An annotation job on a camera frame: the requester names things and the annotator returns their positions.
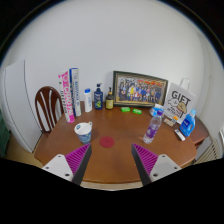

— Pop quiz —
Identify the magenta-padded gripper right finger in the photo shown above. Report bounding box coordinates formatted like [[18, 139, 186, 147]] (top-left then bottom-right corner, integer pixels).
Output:
[[131, 143, 183, 186]]

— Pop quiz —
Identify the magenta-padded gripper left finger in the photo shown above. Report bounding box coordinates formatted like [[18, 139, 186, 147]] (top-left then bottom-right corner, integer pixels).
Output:
[[41, 143, 93, 186]]

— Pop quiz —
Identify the clear purple-capped water bottle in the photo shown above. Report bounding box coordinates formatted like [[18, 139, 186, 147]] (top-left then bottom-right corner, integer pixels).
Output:
[[142, 110, 164, 145]]

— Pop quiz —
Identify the flat round red coaster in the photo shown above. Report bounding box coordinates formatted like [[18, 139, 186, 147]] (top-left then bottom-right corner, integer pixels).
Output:
[[99, 135, 116, 149]]

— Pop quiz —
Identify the white remote control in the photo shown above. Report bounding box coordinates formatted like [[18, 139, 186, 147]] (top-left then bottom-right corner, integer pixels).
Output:
[[173, 129, 186, 142]]

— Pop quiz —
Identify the small beige snack pack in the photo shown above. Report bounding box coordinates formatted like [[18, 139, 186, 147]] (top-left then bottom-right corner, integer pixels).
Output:
[[163, 117, 175, 128]]

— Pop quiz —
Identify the blue tissue pack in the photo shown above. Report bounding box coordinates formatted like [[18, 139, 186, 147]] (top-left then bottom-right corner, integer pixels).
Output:
[[148, 103, 165, 118]]

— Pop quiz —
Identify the blue detergent bottle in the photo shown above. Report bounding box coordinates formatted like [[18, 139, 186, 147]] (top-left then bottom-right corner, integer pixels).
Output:
[[179, 108, 198, 138]]

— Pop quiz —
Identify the white blue-capped lotion bottle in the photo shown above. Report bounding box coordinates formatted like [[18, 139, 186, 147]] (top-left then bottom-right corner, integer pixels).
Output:
[[83, 87, 93, 113]]

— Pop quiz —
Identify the dark blue pump bottle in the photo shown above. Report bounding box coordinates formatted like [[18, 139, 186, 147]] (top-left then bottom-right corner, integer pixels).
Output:
[[93, 82, 104, 111]]

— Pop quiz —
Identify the dark wooden chair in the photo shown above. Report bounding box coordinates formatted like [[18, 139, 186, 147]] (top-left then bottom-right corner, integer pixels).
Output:
[[34, 85, 64, 134]]

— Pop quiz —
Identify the amber pump bottle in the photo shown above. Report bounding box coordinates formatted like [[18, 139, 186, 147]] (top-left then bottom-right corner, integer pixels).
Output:
[[105, 87, 115, 111]]

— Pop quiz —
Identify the white and blue shuttlecock tube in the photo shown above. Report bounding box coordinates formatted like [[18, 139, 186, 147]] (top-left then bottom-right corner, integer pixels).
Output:
[[68, 67, 83, 118]]

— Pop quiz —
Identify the white radiator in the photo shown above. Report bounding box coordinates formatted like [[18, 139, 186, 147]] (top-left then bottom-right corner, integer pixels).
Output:
[[194, 133, 223, 164]]

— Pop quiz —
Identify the white paper gift bag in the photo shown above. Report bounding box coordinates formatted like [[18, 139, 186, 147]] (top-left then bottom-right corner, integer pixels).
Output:
[[162, 77, 197, 125]]

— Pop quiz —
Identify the framed group photo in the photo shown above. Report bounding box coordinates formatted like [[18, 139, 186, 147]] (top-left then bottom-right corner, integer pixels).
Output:
[[112, 70, 169, 109]]

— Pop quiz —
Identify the white door panel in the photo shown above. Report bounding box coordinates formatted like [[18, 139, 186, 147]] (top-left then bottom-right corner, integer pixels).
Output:
[[2, 59, 43, 154]]

